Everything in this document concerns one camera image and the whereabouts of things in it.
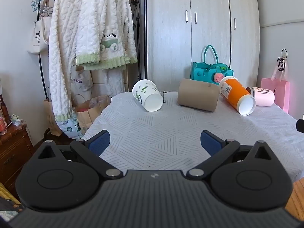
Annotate grey wardrobe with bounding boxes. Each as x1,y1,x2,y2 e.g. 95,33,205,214
144,0,260,93

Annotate canvas tote bag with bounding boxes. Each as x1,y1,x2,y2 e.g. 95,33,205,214
27,17,51,55

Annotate white fluffy green-trimmed jacket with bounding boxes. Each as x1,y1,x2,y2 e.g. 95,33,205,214
75,0,138,71

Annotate orange paper cup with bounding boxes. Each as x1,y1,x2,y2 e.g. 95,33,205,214
218,76,256,116

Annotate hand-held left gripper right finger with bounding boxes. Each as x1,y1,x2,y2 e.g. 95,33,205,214
186,130,281,180

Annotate black ring light stand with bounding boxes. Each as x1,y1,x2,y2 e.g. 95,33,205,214
129,0,144,82

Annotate pink gift bag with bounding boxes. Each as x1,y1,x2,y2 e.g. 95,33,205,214
261,57,290,114

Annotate white patterned tablecloth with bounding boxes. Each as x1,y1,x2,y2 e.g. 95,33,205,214
82,91,304,184

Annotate white fluffy robe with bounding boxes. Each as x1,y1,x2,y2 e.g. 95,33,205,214
49,0,84,139

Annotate wooden cabinet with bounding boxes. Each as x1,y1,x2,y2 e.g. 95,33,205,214
0,121,35,196

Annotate white cup with green print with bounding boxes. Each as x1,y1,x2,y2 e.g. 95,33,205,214
132,79,164,112

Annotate dark bottle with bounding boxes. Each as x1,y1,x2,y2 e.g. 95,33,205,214
0,94,11,125

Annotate white bag with purple print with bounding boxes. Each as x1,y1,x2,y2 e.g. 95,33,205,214
71,66,93,93

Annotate teal handbag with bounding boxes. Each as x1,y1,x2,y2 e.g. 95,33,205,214
191,45,234,86

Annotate brown paper cup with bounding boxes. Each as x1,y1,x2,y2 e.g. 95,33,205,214
177,78,219,112

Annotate small light box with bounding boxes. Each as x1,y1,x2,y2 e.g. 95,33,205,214
10,115,22,127

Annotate pink and white cup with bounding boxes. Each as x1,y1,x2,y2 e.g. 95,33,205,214
246,86,275,107

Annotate brown paper bag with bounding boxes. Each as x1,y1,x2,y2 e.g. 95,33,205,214
75,95,112,136
43,98,63,136

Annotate black clothes rack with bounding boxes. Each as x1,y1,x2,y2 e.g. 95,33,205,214
37,0,88,136

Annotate blue clothes hangers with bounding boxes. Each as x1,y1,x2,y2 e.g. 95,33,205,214
31,0,48,13

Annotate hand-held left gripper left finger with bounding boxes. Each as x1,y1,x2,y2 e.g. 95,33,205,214
28,130,124,179

